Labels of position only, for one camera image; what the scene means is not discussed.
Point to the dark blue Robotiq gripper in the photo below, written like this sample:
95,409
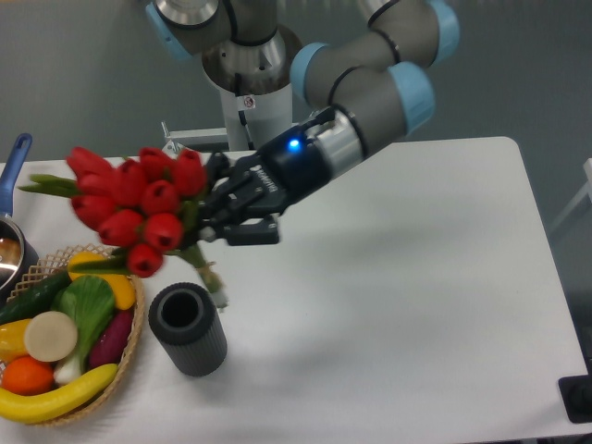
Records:
247,195

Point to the red tulip bouquet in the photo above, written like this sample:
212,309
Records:
144,208

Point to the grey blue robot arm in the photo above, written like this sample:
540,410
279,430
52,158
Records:
307,113

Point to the dark grey ribbed vase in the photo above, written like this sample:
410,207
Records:
185,321

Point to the yellow squash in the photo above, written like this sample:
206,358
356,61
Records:
124,293

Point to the green bok choy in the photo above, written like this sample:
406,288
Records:
90,303

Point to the woven wicker basket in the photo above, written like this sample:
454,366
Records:
56,262

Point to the purple sweet potato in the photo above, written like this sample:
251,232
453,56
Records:
108,349

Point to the green cucumber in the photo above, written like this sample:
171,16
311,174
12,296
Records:
36,299

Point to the beige round radish slice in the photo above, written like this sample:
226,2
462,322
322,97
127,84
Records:
50,336

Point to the yellow bell pepper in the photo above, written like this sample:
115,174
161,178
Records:
12,340

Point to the orange fruit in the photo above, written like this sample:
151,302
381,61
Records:
27,376

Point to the yellow banana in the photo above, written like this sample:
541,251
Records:
55,403

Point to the black device at table edge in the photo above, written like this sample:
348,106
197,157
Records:
576,397

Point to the white metal mounting frame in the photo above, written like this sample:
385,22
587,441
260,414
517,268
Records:
203,140

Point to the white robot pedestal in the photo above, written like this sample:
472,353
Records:
253,83

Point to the blue handled saucepan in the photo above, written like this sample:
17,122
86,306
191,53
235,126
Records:
17,255

